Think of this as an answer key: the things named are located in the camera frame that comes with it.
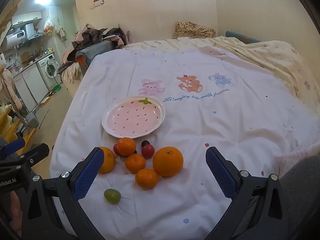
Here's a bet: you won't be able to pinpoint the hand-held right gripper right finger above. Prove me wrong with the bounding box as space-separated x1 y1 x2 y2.
205 146 292 240

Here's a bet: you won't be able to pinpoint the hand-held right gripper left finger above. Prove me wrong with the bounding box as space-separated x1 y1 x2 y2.
21 147 105 240

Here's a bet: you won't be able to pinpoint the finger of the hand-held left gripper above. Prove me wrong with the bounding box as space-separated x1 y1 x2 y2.
0 139 26 157
15 143 50 167

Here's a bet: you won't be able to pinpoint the large orange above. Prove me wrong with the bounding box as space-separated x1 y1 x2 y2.
98 147 116 174
152 146 184 177

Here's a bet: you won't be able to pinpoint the green grape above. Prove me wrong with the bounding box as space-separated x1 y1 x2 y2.
104 189 122 204

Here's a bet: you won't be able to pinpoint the small tangerine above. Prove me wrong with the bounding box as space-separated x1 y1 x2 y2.
125 153 146 174
135 168 159 190
117 137 137 156

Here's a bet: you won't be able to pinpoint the white paper plate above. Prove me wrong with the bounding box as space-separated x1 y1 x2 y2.
101 95 166 139

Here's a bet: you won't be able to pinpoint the grey rack base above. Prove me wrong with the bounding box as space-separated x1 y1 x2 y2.
24 111 39 129

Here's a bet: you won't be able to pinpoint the white animal print blanket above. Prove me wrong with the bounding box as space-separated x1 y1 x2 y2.
49 45 320 240

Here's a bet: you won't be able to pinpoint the pink hanging garment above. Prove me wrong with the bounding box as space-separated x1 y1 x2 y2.
0 66 23 109

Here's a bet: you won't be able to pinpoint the white kitchen base cabinet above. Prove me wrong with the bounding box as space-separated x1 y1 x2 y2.
12 66 49 110

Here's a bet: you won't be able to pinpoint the person's grey pants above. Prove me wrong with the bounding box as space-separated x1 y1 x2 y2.
280 155 320 240

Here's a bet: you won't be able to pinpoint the white washing machine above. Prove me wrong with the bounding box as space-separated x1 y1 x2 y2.
36 52 60 90

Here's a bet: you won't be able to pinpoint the beige floral cloth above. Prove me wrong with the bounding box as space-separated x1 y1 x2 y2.
61 61 84 84

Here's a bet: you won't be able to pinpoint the white water heater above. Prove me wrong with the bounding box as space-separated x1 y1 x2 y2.
2 29 27 48

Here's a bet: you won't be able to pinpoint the hanging plastic bags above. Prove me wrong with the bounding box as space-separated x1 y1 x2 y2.
43 17 55 33

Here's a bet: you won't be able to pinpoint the cream patterned quilt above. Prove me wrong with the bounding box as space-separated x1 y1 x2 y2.
124 36 320 120

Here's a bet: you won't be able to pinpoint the pile of clothes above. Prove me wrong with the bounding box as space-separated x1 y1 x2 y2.
71 24 133 55

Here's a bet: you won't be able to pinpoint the teal pillow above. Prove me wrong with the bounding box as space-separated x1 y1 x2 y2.
225 30 262 44

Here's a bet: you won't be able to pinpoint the yellow floral pillow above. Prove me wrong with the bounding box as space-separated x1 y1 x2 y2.
173 21 216 39

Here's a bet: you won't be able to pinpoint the white kitchen wall cabinet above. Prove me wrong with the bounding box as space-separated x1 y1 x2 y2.
12 11 43 25

